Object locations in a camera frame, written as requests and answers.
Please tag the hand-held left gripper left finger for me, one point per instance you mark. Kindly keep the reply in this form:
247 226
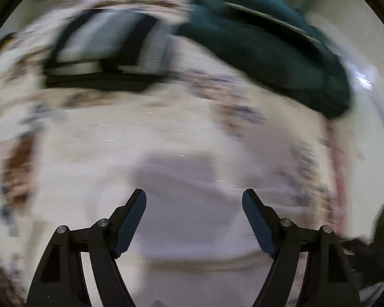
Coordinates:
131 220

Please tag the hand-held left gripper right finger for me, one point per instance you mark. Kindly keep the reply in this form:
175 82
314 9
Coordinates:
256 220

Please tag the dark teal cloth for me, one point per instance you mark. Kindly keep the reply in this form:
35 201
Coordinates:
268 51

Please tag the printed floral blanket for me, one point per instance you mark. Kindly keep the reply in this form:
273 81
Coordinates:
38 128

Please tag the white small garment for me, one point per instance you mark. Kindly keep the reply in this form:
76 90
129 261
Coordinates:
192 204

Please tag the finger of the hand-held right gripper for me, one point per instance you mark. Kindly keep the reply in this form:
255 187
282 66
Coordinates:
364 255

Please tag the black and grey garment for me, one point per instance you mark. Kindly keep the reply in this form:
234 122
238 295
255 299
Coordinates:
108 48

